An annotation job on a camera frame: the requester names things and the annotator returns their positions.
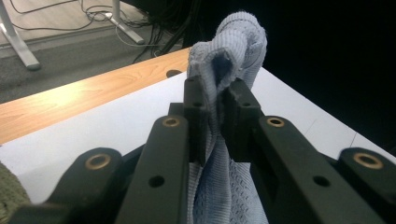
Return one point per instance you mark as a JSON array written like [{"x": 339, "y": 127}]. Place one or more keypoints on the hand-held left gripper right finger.
[{"x": 280, "y": 161}]

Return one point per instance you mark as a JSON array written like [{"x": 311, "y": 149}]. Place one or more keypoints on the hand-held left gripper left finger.
[{"x": 165, "y": 161}]

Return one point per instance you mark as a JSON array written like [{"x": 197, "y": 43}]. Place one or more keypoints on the light blue knit garment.
[{"x": 236, "y": 43}]

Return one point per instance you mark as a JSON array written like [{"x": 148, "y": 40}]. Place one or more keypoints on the green woven basket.
[{"x": 11, "y": 193}]

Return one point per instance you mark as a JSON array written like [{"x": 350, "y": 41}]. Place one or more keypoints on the dark curtain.
[{"x": 327, "y": 46}]

